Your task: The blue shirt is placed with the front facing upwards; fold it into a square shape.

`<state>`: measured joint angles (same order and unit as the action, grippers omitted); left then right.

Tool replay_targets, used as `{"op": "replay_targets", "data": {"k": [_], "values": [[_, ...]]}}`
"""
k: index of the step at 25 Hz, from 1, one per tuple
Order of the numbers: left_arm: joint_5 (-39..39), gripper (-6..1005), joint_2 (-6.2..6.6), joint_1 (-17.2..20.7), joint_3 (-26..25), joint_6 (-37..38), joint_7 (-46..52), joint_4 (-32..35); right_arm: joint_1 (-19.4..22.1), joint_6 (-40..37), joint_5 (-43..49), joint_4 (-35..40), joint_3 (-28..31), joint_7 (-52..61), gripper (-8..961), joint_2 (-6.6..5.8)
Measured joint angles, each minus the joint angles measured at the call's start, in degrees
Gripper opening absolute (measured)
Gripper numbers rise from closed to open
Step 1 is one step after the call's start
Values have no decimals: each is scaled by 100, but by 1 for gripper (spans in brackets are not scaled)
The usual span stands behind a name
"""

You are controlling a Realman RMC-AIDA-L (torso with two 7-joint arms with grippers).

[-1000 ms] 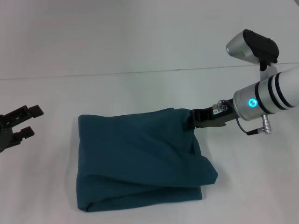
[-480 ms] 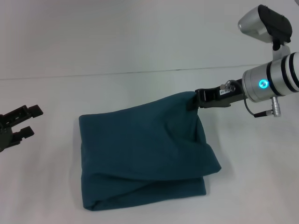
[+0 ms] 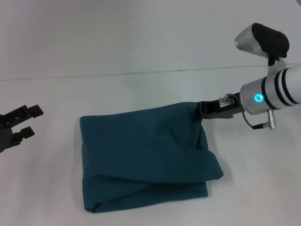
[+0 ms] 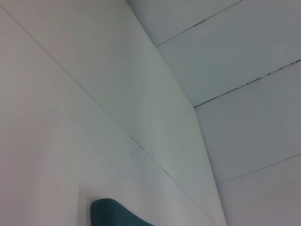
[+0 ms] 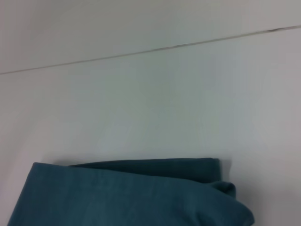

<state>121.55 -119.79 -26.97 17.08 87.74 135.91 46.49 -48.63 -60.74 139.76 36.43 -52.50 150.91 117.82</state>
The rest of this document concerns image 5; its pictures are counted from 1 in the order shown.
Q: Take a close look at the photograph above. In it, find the teal blue printed T-shirt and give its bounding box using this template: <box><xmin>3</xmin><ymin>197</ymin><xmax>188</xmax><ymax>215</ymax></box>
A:
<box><xmin>6</xmin><ymin>157</ymin><xmax>256</xmax><ymax>226</ymax></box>

